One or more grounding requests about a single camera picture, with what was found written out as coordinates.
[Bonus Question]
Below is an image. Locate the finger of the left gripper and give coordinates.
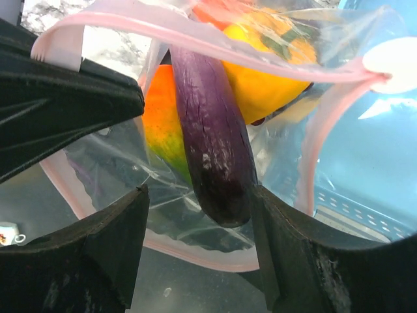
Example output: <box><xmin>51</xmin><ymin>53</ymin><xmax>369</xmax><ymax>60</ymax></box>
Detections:
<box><xmin>1</xmin><ymin>20</ymin><xmax>145</xmax><ymax>181</ymax></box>

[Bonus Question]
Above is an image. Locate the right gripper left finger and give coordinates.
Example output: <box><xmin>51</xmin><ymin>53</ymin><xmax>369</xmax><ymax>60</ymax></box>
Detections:
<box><xmin>1</xmin><ymin>185</ymin><xmax>150</xmax><ymax>312</ymax></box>

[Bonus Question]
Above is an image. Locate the green leafy vegetable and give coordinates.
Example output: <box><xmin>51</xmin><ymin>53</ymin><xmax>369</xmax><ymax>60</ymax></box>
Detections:
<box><xmin>142</xmin><ymin>65</ymin><xmax>192</xmax><ymax>184</ymax></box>

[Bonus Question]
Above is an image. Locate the yellow bell pepper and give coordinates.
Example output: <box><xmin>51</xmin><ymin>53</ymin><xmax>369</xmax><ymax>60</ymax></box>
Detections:
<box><xmin>222</xmin><ymin>8</ymin><xmax>317</xmax><ymax>125</ymax></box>

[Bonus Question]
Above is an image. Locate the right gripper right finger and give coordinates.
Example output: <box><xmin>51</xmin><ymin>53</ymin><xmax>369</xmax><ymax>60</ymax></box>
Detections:
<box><xmin>251</xmin><ymin>186</ymin><xmax>416</xmax><ymax>312</ymax></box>

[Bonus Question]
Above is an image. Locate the blue plastic basket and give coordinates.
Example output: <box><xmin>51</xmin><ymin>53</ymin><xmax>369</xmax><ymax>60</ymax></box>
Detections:
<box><xmin>260</xmin><ymin>0</ymin><xmax>417</xmax><ymax>244</ymax></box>

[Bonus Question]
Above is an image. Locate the clear pink zip top bag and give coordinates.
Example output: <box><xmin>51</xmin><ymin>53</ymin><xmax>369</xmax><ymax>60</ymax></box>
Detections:
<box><xmin>31</xmin><ymin>1</ymin><xmax>416</xmax><ymax>273</ymax></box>

